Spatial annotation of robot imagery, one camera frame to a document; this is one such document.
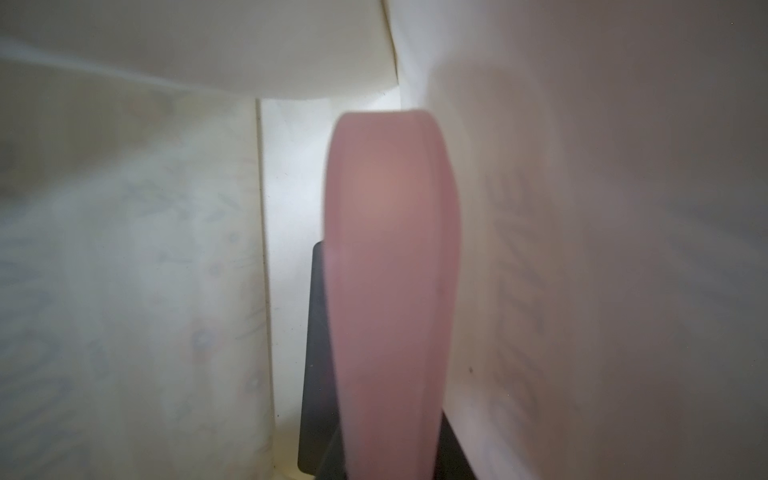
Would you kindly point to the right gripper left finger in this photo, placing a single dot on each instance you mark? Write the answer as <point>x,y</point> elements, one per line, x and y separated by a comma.
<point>332,465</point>

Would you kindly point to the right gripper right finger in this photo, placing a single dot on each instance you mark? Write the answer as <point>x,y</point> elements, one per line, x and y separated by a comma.
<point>451,462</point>

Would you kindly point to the black case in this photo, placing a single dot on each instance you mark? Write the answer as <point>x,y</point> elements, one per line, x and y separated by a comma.
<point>319,408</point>

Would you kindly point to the translucent pink case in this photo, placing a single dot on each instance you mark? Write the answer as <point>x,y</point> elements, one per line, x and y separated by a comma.
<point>391,252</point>

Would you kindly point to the cream canvas tote bag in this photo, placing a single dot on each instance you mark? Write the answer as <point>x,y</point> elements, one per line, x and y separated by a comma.
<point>162,188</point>

